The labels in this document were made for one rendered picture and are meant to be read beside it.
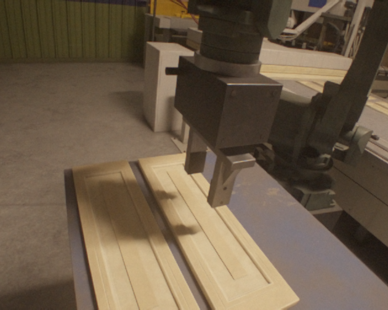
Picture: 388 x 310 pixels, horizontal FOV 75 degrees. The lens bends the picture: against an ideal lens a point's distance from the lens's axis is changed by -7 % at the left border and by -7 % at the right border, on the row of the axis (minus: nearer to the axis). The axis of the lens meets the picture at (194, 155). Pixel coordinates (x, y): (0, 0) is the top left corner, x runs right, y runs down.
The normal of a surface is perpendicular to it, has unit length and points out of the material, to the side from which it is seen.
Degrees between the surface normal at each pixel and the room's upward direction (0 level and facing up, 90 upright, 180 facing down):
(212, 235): 0
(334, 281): 0
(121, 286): 11
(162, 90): 90
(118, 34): 90
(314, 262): 0
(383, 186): 90
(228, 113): 90
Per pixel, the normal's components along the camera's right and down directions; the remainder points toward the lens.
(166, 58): 0.41, 0.51
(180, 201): -0.05, -0.81
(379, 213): -0.90, 0.11
